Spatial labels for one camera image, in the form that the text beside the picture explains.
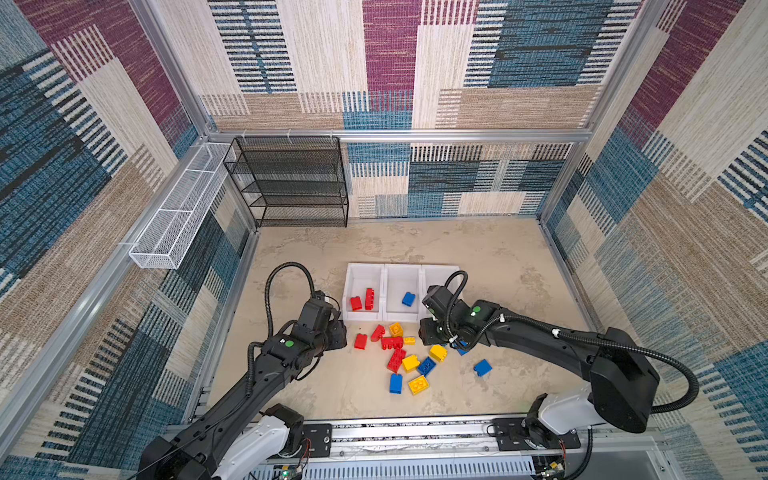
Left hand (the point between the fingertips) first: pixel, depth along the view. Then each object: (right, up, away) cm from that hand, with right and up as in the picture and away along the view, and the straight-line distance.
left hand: (339, 326), depth 82 cm
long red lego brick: (+7, +5, +14) cm, 17 cm away
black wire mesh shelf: (-22, +46, +29) cm, 58 cm away
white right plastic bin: (+29, +12, +15) cm, 35 cm away
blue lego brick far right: (+39, -12, +2) cm, 41 cm away
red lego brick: (+3, +4, +14) cm, 15 cm away
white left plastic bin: (+4, +11, +20) cm, 23 cm away
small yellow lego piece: (+20, -6, +7) cm, 22 cm away
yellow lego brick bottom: (+19, -10, +1) cm, 22 cm away
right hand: (+25, -3, +1) cm, 25 cm away
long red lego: (+14, -6, +5) cm, 16 cm away
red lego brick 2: (+5, -6, +7) cm, 11 cm away
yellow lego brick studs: (+16, -3, +7) cm, 17 cm away
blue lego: (+20, +5, +15) cm, 25 cm away
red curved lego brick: (+10, -4, +7) cm, 13 cm away
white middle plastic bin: (+16, +10, +20) cm, 28 cm away
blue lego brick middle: (+35, -9, +5) cm, 36 cm away
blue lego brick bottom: (+24, -12, +3) cm, 27 cm away
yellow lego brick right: (+27, -8, +3) cm, 29 cm away
